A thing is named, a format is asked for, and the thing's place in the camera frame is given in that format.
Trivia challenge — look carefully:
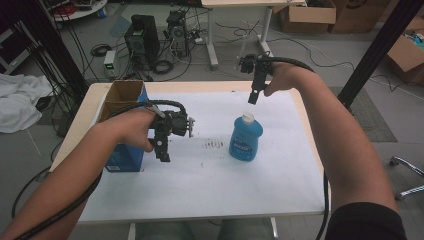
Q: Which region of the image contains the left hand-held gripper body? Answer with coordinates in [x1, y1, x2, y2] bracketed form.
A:
[149, 105, 196, 139]

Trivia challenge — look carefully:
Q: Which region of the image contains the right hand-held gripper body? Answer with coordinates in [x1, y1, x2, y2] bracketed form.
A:
[238, 53, 274, 76]

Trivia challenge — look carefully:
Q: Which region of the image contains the blue cardboard box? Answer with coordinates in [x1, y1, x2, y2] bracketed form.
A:
[96, 79, 150, 174]

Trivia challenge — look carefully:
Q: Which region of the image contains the blue bottle with white cap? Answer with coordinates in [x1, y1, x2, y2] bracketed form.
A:
[228, 111, 264, 163]

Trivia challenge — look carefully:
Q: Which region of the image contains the person's right hand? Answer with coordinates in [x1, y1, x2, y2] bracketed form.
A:
[262, 61, 316, 98]

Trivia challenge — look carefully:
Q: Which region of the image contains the person's left hand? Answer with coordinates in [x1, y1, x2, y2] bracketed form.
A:
[108, 107, 158, 153]

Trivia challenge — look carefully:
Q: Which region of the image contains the light wooden table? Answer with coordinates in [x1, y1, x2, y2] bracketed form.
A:
[49, 80, 332, 240]

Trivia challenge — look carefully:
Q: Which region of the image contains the white-legged desk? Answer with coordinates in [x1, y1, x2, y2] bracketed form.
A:
[200, 0, 308, 68]

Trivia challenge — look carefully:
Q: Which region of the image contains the white paper sheet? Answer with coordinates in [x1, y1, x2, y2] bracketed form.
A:
[78, 90, 327, 224]

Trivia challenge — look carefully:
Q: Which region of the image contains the low brown cardboard box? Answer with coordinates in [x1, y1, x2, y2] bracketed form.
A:
[279, 0, 338, 34]

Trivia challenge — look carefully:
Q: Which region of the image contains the open-sided computer tower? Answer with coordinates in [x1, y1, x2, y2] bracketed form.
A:
[165, 9, 190, 58]

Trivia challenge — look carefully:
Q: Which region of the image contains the white power supply unit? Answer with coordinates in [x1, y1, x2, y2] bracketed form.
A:
[103, 49, 118, 80]

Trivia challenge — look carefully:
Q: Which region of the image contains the black computer tower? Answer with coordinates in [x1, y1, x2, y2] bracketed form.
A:
[123, 13, 162, 69]

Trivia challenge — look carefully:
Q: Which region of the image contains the dark floor mat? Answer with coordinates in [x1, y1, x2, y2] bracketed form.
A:
[329, 85, 398, 144]

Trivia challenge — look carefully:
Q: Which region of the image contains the tall brown cardboard box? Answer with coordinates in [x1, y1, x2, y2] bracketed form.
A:
[328, 0, 396, 35]

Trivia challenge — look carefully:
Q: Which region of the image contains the round white table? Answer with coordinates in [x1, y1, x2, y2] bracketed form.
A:
[46, 0, 109, 23]

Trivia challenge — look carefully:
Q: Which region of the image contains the white cloth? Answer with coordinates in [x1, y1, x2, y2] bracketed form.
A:
[0, 73, 55, 134]

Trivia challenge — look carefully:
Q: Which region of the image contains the open cardboard box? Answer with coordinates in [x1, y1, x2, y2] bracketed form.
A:
[384, 16, 424, 86]

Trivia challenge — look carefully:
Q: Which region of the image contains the chrome chair base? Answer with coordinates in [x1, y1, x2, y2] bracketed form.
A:
[389, 155, 424, 202]

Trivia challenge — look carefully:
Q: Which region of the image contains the person's black sleeve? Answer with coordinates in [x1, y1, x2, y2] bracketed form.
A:
[324, 201, 409, 240]

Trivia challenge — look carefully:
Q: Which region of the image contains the large black cable coil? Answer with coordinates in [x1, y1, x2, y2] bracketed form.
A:
[151, 59, 175, 76]

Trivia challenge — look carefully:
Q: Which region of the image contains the small black cable coil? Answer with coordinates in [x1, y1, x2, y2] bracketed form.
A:
[89, 43, 113, 58]

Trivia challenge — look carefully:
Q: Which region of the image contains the black metal post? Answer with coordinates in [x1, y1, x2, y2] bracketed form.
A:
[6, 0, 90, 99]
[337, 0, 424, 112]

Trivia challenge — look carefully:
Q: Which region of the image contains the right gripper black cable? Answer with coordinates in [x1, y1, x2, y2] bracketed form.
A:
[263, 55, 332, 240]

